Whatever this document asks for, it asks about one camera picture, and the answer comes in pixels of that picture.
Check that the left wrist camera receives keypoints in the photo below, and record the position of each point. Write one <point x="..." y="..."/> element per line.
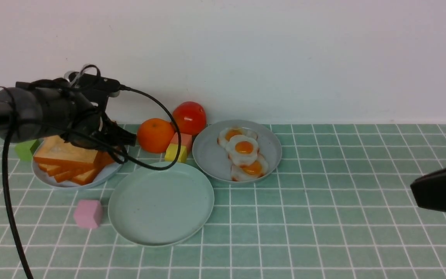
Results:
<point x="97" y="87"/>

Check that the orange fruit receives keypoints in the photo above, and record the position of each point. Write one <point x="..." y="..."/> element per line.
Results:
<point x="154" y="135"/>

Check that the red tomato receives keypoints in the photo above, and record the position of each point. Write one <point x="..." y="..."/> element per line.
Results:
<point x="190" y="118"/>

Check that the yellow block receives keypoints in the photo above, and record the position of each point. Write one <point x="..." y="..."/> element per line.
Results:
<point x="173" y="150"/>

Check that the light blue bread plate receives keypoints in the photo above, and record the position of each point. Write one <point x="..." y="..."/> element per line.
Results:
<point x="106" y="172"/>

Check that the toast slice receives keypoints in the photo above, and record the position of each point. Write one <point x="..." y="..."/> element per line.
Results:
<point x="102" y="159"/>
<point x="86" y="178"/>
<point x="69" y="174"/>
<point x="55" y="151"/>

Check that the salmon pink block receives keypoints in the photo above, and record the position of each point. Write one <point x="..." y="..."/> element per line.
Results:
<point x="186" y="140"/>

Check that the fried egg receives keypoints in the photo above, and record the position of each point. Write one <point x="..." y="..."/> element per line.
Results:
<point x="242" y="150"/>
<point x="226" y="134"/>
<point x="255" y="170"/>

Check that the pink cube block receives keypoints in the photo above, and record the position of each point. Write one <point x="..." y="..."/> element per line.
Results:
<point x="88" y="214"/>

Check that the mint green empty plate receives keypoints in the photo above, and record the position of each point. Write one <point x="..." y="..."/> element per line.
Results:
<point x="157" y="208"/>

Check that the grey egg plate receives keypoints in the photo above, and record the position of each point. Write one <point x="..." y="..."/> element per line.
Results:
<point x="213" y="159"/>

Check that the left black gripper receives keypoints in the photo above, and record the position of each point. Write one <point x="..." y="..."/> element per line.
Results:
<point x="91" y="128"/>

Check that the green checkered tablecloth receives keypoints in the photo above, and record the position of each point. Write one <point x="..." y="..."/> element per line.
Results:
<point x="339" y="206"/>

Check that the green cube block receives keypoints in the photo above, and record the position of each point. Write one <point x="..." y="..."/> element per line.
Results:
<point x="25" y="150"/>

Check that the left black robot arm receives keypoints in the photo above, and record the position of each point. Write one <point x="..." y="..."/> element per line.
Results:
<point x="34" y="112"/>

